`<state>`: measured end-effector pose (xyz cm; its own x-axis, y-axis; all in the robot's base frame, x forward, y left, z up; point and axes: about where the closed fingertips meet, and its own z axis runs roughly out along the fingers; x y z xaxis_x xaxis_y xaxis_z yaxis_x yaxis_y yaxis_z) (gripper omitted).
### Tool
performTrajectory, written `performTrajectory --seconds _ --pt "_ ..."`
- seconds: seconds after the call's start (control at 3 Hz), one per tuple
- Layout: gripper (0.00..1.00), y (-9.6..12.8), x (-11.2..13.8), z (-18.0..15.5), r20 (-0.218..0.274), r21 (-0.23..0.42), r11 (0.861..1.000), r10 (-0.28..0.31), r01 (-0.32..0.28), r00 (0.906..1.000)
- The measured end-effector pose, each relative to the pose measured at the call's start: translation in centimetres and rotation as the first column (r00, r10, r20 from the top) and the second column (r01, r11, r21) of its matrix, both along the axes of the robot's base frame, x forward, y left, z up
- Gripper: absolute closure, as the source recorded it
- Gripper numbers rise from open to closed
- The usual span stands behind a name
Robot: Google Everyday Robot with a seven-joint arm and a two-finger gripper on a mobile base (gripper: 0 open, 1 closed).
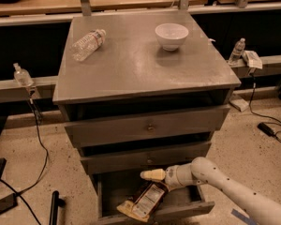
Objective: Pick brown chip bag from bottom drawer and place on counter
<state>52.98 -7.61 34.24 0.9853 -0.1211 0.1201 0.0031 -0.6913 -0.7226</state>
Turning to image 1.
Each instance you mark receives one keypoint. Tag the white ceramic bowl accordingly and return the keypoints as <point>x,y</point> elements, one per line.
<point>171,36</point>

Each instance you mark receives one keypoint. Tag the grey wooden drawer cabinet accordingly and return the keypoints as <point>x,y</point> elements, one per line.
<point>132,74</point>

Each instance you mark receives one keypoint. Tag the grey top drawer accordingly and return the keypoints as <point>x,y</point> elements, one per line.
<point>145,126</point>

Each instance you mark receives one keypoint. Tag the clear bottle on right rail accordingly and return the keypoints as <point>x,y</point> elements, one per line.
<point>237,51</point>

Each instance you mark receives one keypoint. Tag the black power adapter left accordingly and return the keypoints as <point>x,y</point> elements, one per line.
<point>7,203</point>

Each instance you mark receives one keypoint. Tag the grey middle drawer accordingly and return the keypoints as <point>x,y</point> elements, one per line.
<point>145,158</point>

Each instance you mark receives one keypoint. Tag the clear bottle on left rail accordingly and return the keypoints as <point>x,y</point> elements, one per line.
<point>22,76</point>

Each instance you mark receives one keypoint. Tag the grey open bottom drawer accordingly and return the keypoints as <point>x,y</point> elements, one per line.
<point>119,180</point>

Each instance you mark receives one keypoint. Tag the black power adapter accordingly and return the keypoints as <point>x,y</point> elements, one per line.
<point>7,203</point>
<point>267,130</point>

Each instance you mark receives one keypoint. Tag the clear plastic bottle lying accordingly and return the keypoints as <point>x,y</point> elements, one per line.
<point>88,44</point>

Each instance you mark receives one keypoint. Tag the small grey block on floor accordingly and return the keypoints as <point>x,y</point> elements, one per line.
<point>238,103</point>

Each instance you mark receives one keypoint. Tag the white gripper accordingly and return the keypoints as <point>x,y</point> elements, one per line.
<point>171,176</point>

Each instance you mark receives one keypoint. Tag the black post on floor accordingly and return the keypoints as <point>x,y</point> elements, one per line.
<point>56,203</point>

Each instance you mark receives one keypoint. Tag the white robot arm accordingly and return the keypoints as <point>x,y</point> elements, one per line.
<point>202,170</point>

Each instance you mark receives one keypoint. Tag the white packet on right rail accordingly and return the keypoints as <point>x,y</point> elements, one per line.
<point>252,59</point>

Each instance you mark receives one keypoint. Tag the clear bottle on rail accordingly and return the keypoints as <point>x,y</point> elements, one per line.
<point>237,51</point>
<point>22,76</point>

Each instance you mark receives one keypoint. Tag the black power adapter right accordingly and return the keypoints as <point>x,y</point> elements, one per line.
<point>267,130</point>

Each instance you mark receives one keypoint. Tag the brown chip bag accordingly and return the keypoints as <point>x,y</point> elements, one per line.
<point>142,205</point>

